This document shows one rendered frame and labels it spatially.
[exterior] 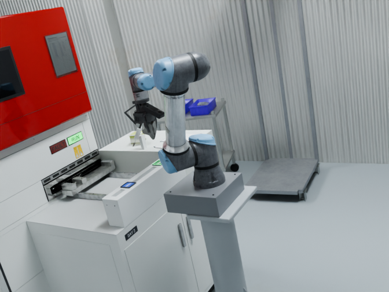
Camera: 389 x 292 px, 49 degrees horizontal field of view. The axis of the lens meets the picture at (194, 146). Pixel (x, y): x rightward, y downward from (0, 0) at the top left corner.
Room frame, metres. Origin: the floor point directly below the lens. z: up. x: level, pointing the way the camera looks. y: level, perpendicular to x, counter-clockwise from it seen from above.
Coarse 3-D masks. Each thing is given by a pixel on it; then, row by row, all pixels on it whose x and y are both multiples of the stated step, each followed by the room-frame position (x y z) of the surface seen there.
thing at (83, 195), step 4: (80, 192) 2.21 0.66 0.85; (84, 192) 2.20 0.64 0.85; (88, 192) 2.19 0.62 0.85; (68, 196) 2.25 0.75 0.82; (72, 196) 2.24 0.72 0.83; (76, 196) 2.22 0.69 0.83; (80, 196) 2.20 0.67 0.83; (84, 196) 2.18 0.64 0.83; (88, 196) 2.17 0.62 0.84; (92, 196) 2.15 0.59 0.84; (96, 196) 2.13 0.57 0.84; (100, 196) 2.11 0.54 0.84; (104, 196) 2.10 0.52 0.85
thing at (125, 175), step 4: (112, 172) 2.43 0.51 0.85; (116, 172) 2.42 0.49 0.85; (120, 172) 2.40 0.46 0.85; (124, 172) 2.39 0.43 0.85; (104, 176) 2.46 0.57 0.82; (108, 176) 2.44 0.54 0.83; (112, 176) 2.42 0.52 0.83; (116, 176) 2.40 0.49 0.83; (120, 176) 2.39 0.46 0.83; (124, 176) 2.37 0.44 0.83; (128, 176) 2.35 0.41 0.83; (132, 176) 2.34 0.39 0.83
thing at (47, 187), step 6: (96, 156) 2.52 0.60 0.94; (84, 162) 2.44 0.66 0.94; (90, 162) 2.47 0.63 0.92; (78, 168) 2.39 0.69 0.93; (96, 168) 2.50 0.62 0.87; (66, 174) 2.31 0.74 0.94; (84, 174) 2.43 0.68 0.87; (54, 180) 2.24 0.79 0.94; (60, 180) 2.27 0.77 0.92; (48, 186) 2.20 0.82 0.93; (48, 192) 2.19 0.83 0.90; (54, 192) 2.23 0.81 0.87; (60, 192) 2.25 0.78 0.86; (48, 198) 2.19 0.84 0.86; (54, 198) 2.21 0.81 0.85
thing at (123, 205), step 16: (144, 176) 1.97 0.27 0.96; (160, 176) 2.02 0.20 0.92; (176, 176) 2.13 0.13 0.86; (112, 192) 1.85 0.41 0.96; (128, 192) 1.82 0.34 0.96; (144, 192) 1.90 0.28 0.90; (160, 192) 2.00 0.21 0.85; (112, 208) 1.77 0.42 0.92; (128, 208) 1.79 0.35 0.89; (144, 208) 1.88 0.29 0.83; (112, 224) 1.79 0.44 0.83; (128, 224) 1.77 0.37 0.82
